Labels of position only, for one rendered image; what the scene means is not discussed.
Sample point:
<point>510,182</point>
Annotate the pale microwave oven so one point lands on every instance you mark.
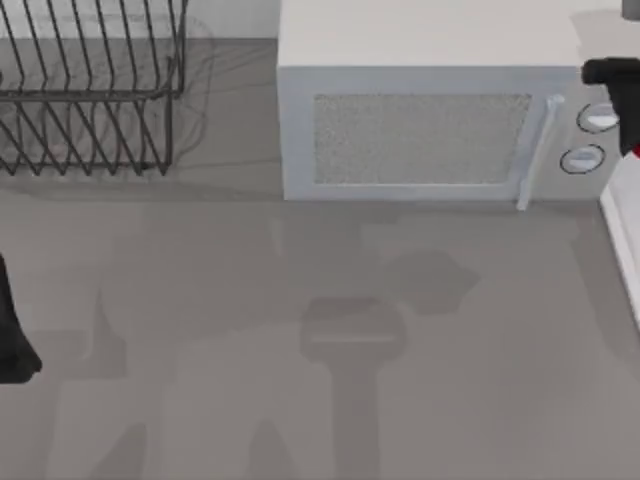
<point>425,40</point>

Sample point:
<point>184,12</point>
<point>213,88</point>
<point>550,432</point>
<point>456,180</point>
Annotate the microwave oven door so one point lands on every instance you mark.
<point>300,140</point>

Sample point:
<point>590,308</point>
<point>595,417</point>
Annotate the microwave knob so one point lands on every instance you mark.
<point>596,118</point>
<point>581,159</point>

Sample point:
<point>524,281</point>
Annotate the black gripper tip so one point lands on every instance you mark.
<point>12,340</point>

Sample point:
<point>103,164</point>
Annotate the dark grey object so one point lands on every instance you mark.
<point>631,7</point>

